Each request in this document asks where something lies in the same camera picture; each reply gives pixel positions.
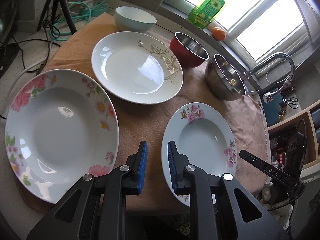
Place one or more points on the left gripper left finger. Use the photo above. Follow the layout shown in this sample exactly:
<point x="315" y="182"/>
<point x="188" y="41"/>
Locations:
<point x="95" y="207"/>

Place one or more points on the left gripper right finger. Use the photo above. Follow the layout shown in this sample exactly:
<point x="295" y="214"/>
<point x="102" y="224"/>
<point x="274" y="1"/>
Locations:
<point x="220" y="207"/>

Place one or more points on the plate with pink blossoms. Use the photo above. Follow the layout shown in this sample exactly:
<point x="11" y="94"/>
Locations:
<point x="202" y="134"/>

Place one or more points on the plate with pink roses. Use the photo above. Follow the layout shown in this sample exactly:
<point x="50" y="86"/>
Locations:
<point x="61" y="125"/>

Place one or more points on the large stainless steel bowl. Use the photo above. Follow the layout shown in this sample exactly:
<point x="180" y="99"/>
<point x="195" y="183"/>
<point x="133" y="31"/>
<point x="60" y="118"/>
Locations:
<point x="223" y="79"/>

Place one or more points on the white plate gold leaf pattern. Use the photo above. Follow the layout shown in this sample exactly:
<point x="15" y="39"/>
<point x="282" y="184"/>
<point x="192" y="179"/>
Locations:
<point x="137" y="68"/>

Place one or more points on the red steel bowl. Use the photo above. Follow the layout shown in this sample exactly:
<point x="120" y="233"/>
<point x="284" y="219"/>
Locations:
<point x="188" y="51"/>

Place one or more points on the light blue ceramic bowl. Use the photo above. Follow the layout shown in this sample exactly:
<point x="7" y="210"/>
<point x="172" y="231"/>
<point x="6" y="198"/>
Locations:
<point x="133" y="19"/>

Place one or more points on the chrome kitchen faucet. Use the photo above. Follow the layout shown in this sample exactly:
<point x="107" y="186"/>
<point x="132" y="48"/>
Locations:
<point x="271" y="62"/>

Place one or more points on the white gloved right hand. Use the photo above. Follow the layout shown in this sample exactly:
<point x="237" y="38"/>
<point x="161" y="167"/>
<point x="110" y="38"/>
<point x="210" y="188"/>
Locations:
<point x="280" y="211"/>

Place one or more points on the blue knife block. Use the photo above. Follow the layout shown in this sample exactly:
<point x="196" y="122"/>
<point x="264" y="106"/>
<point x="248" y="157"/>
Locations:
<point x="272" y="109"/>

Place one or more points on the scissors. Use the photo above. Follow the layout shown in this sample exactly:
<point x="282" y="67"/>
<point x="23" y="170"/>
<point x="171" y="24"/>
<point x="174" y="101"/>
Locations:
<point x="292" y="102"/>

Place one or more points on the pink towel mat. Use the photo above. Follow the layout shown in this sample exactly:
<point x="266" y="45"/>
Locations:
<point x="138" y="122"/>

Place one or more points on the orange tangerine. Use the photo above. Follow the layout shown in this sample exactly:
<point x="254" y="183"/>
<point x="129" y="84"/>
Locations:
<point x="219" y="34"/>

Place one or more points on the green dish soap bottle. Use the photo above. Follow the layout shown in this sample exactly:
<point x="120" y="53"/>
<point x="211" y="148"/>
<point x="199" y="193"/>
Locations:
<point x="204" y="13"/>

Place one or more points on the teal round power strip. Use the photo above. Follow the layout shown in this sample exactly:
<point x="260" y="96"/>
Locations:
<point x="92" y="7"/>

